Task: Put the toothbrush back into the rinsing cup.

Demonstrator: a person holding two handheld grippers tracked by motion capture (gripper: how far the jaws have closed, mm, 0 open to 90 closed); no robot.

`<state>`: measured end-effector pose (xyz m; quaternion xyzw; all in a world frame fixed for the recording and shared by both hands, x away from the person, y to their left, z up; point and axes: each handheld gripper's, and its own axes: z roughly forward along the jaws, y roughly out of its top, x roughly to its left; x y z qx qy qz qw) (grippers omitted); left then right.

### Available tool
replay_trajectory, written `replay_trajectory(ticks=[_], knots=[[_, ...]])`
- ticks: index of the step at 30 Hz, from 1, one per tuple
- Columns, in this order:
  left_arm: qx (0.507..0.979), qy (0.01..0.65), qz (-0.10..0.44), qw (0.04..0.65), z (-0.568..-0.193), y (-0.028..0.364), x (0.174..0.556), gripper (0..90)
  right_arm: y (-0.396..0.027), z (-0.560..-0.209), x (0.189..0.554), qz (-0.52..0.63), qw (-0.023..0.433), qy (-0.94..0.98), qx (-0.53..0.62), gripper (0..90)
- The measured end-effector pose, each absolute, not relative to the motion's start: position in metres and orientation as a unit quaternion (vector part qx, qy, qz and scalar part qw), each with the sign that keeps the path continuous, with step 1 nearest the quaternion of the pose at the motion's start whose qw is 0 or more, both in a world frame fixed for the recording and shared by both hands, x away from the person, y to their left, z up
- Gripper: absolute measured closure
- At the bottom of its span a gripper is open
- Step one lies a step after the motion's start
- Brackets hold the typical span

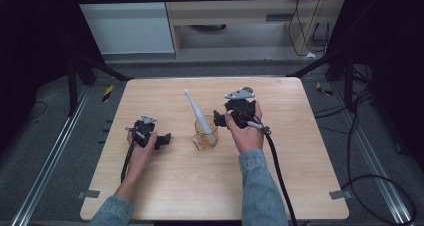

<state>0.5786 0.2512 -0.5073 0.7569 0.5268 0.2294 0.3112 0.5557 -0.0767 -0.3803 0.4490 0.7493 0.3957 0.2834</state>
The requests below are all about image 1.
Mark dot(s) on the black curtain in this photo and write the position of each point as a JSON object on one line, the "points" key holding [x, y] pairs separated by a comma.
{"points": [[393, 52], [30, 52]]}

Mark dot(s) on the light wooden desk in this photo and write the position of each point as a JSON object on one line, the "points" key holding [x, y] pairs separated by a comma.
{"points": [[233, 12]]}

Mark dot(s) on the dark round table grommet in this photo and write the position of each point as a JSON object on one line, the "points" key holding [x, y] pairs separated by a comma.
{"points": [[248, 88]]}

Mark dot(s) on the white electric toothbrush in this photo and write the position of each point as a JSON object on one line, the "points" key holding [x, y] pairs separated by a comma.
{"points": [[196, 107]]}

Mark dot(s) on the white cabinet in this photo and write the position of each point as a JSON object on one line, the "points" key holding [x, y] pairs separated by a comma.
{"points": [[126, 29]]}

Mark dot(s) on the white plug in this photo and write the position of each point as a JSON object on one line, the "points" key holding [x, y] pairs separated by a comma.
{"points": [[310, 55]]}

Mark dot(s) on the black metal stand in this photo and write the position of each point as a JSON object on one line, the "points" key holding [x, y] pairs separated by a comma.
{"points": [[72, 86], [349, 82]]}

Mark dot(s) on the dark object under desk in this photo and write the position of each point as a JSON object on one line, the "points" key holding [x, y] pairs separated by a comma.
{"points": [[208, 27]]}

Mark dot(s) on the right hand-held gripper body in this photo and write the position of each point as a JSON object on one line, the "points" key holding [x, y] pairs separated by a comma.
{"points": [[240, 109]]}

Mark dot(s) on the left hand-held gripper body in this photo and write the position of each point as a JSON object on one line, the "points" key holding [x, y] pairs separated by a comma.
{"points": [[144, 130]]}

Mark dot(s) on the grey table bracket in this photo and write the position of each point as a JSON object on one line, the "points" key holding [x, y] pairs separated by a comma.
{"points": [[88, 194], [340, 195]]}

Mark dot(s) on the aluminium floor rail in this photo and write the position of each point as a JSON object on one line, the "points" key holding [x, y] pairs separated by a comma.
{"points": [[373, 162], [50, 162]]}

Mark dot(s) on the yellow black tape strip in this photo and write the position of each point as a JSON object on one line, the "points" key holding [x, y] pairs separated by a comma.
{"points": [[322, 89], [107, 93]]}

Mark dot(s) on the person's left hand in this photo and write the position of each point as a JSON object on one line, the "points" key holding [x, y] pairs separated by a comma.
{"points": [[140, 157]]}

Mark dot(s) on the person's right hand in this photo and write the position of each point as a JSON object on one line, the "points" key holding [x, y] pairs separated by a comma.
{"points": [[248, 137]]}

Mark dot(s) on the amber glass cup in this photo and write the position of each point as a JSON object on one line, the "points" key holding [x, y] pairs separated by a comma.
{"points": [[208, 137]]}

